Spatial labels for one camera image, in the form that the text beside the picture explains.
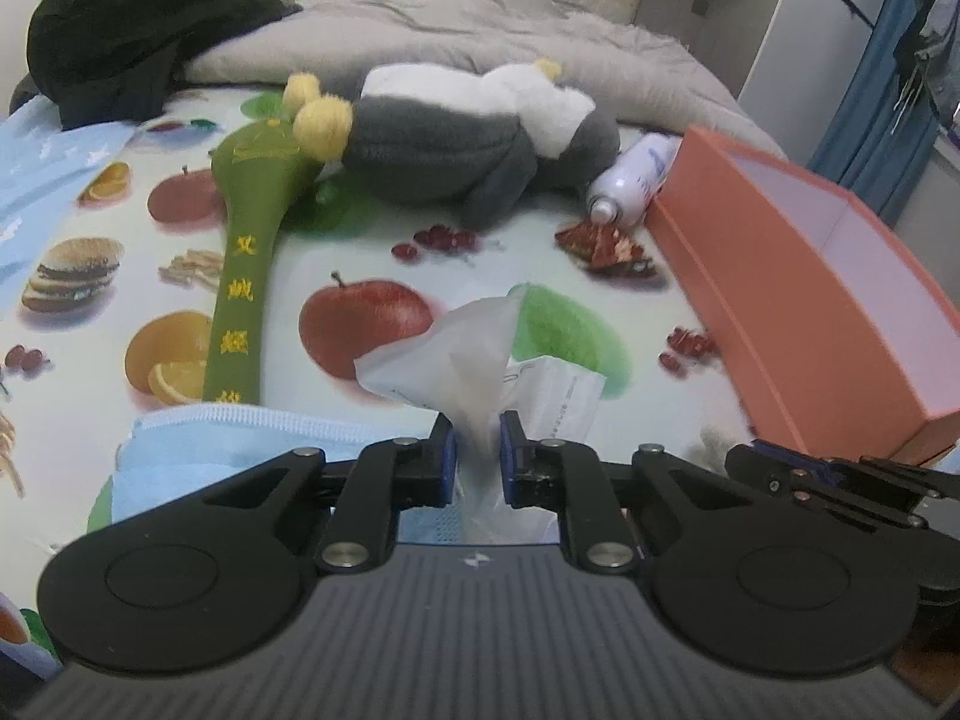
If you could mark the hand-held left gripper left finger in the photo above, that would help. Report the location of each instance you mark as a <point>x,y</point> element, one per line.
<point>450,459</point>

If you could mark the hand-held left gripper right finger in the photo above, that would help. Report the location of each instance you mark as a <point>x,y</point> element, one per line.
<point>510,459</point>

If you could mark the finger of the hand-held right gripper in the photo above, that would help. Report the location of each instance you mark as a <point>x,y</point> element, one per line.
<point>825,499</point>
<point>795,457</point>

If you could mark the white plastic-wrapped packet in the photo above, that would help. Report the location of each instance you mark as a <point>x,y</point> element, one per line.
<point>465,367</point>

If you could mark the orange cardboard box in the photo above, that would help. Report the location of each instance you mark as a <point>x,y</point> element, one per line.
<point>750,292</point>

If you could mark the fruit print bed sheet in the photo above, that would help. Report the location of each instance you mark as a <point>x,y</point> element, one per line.
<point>360,240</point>

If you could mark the light blue face mask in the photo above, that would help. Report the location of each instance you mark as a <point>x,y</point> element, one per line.
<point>187,487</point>

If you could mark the green plush massage hammer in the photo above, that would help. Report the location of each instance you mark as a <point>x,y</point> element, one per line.
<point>247,255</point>

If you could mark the white spray bottle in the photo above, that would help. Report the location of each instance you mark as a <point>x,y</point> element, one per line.
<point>630,180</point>

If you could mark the grey and white plush penguin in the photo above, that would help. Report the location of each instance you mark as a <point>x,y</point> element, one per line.
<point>435,142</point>

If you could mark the blue curtain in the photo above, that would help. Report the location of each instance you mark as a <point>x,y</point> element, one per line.
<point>862,127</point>

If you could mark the grey blanket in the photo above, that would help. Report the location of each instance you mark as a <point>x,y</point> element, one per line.
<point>487,30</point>

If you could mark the hanging clothes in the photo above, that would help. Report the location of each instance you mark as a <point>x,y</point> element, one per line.
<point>926,37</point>

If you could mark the white cabinet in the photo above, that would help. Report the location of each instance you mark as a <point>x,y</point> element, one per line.
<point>750,15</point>

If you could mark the black clothing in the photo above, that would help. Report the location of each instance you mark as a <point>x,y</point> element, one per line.
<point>135,22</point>

